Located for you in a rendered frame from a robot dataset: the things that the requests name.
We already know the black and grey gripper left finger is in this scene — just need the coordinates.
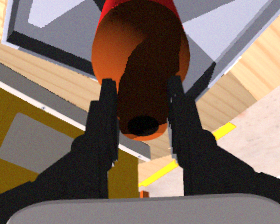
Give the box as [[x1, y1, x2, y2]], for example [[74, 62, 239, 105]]
[[0, 78, 120, 224]]

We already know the black rectangular tray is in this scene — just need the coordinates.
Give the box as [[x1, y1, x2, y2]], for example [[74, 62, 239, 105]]
[[1, 0, 280, 102]]

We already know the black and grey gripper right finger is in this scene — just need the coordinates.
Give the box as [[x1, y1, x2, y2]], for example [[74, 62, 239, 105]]
[[166, 75, 280, 204]]

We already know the brown glass bottle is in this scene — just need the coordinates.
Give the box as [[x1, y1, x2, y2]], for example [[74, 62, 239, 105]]
[[91, 0, 190, 141]]

